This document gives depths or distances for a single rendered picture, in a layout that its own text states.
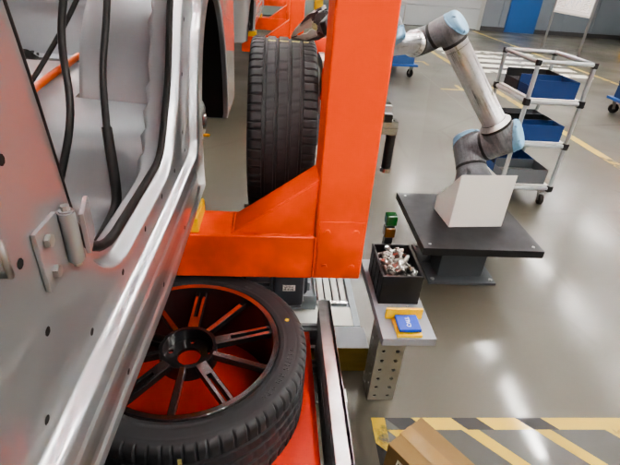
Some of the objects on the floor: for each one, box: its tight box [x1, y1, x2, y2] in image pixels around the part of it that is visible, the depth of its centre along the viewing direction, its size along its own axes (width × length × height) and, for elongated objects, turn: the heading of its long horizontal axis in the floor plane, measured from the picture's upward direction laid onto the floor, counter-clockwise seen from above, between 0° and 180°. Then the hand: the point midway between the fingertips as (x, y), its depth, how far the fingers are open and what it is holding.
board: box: [541, 0, 599, 62], centre depth 945 cm, size 150×50×195 cm, turn 176°
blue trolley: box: [392, 3, 418, 78], centre depth 706 cm, size 104×67×96 cm, turn 176°
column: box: [363, 319, 406, 399], centre depth 166 cm, size 10×10×42 cm
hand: (294, 36), depth 159 cm, fingers closed, pressing on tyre
